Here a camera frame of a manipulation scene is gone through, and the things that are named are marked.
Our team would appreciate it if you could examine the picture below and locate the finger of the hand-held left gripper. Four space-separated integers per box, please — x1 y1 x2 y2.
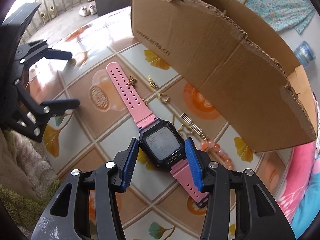
15 39 73 80
7 79 80 143

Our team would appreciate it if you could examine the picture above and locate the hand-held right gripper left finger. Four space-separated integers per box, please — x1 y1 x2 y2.
31 137 139 240

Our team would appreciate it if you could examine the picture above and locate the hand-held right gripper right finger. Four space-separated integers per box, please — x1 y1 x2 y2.
184 138 297 240

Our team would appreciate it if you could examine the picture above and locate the pink bead bracelet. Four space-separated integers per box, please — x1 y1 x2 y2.
199 140 234 171

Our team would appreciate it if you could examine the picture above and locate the silver rhinestone clip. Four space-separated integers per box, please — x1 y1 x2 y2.
180 113 209 141

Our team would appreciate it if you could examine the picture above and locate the black wristwatch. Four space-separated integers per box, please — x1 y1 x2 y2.
106 63 210 208

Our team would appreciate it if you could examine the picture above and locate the gold hair clip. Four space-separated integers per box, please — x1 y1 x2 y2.
147 76 159 89

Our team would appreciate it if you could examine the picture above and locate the brown cardboard box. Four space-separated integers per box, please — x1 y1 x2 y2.
130 0 317 153

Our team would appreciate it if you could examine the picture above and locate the beige fluffy blanket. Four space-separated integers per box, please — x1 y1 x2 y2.
0 127 60 205

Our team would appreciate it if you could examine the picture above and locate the pink blanket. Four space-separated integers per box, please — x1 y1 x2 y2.
275 142 320 214

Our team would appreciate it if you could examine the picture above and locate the green fluffy cloth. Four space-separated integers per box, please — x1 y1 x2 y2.
0 180 60 230

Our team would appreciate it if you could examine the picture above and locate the light blue blanket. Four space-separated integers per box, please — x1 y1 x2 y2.
291 170 320 240

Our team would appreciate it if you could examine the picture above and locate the floral hanging cloth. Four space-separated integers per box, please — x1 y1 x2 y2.
234 0 316 34

